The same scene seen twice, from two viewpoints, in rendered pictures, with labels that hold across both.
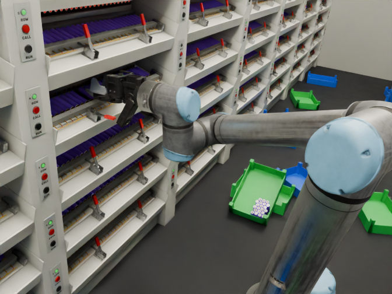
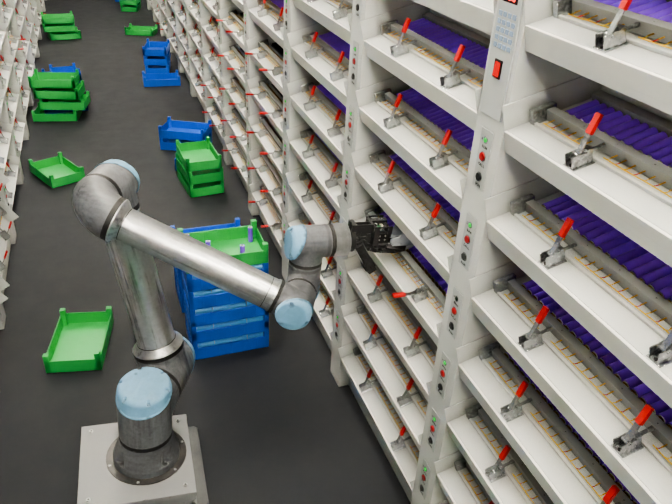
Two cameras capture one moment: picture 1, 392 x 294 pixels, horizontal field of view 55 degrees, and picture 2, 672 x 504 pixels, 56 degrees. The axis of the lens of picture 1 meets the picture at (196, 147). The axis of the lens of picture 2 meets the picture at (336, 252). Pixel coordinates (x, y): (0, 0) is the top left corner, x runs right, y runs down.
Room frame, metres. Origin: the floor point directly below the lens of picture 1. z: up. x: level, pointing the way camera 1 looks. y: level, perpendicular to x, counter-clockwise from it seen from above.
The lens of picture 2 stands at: (2.06, -0.95, 1.67)
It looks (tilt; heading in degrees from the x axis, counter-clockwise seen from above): 31 degrees down; 134
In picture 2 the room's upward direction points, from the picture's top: 3 degrees clockwise
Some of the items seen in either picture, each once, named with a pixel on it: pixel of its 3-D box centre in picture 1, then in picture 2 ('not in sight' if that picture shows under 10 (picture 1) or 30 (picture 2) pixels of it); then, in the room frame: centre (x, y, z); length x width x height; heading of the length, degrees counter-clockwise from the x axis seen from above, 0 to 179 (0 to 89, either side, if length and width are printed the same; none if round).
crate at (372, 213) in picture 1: (378, 209); not in sight; (1.65, -1.00, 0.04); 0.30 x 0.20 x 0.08; 0
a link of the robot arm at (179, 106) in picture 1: (175, 102); (309, 242); (0.99, 0.07, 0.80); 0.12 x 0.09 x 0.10; 64
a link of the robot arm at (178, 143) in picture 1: (181, 138); (303, 280); (0.99, 0.05, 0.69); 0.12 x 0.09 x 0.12; 130
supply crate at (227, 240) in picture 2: not in sight; (222, 245); (0.35, 0.23, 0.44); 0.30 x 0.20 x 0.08; 65
